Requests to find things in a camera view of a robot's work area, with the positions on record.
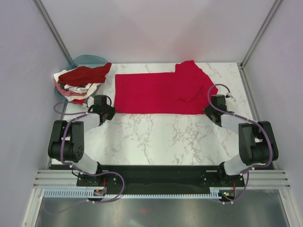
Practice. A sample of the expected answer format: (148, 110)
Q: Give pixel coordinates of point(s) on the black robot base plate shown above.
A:
(130, 178)

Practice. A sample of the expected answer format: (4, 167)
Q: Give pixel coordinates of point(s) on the red shirt bottom of pile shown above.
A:
(78, 101)

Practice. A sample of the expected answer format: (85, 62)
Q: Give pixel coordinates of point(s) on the left aluminium frame post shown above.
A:
(51, 26)

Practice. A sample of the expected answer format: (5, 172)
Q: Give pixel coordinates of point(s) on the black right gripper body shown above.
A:
(209, 111)

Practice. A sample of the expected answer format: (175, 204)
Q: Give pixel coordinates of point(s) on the bright red t-shirt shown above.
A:
(183, 91)

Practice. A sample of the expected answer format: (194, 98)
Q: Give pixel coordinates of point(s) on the dark red folded shirt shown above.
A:
(83, 75)

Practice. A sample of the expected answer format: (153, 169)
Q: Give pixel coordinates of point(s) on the aluminium frame post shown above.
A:
(51, 26)
(265, 24)

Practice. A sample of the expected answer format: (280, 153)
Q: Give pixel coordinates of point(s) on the light blue cable duct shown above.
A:
(94, 194)

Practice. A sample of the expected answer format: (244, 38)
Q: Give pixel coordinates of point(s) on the pink folded shirt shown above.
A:
(73, 94)

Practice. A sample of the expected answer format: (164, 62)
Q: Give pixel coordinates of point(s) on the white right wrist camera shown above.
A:
(230, 96)

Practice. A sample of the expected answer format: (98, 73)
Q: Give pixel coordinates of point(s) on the blue plastic basket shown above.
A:
(90, 61)

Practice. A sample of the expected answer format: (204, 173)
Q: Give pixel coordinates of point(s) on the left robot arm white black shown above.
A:
(67, 143)

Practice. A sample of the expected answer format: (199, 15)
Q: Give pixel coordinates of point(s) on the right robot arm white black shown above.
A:
(256, 140)

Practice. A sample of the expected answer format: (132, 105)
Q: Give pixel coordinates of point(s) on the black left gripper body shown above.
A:
(110, 111)

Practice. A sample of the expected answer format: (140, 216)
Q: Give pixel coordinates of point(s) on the right aluminium frame post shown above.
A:
(265, 24)

